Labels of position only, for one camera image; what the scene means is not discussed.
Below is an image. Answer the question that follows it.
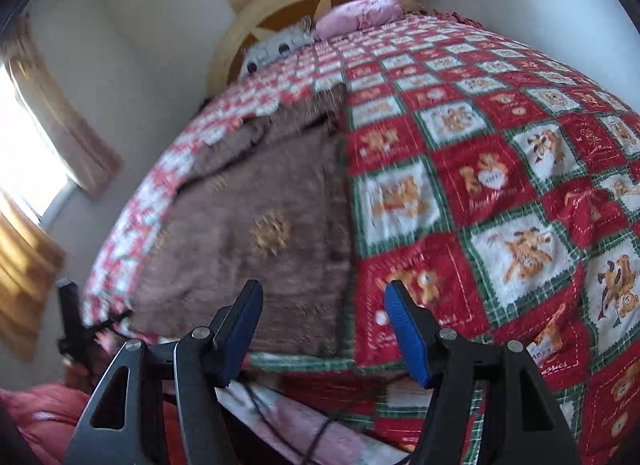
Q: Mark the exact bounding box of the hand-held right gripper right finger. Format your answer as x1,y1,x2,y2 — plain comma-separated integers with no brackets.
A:
384,280,583,465

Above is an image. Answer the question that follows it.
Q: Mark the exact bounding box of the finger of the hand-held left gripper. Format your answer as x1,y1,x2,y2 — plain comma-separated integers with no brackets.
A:
56,279,87,348

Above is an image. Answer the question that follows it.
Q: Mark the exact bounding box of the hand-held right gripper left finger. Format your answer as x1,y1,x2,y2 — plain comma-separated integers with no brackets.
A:
62,279,264,465

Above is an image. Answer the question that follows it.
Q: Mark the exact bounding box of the brown knit sweater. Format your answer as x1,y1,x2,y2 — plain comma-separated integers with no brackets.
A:
131,85,358,358

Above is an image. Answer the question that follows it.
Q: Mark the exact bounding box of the pink floral sheet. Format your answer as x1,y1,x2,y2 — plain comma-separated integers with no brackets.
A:
215,379,406,465

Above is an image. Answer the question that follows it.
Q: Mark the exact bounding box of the pink cloth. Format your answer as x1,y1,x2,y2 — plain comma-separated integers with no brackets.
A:
0,381,97,465

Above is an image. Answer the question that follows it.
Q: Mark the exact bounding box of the red checkered printed bedspread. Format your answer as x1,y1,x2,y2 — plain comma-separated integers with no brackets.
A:
82,10,640,465

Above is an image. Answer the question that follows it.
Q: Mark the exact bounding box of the white grey patterned pillow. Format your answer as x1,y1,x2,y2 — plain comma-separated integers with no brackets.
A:
240,20,318,76

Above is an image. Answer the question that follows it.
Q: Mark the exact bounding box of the pink pillow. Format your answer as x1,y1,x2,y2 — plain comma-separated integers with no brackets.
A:
315,0,403,40

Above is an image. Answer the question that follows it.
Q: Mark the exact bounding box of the cream wooden headboard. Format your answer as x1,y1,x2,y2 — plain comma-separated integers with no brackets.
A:
207,0,426,96

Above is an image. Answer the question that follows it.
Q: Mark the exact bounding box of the black cable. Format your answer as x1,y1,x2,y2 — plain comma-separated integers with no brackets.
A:
239,379,418,465

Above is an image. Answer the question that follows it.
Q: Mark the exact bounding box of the side wall window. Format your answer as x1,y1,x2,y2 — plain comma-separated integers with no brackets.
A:
0,62,77,226

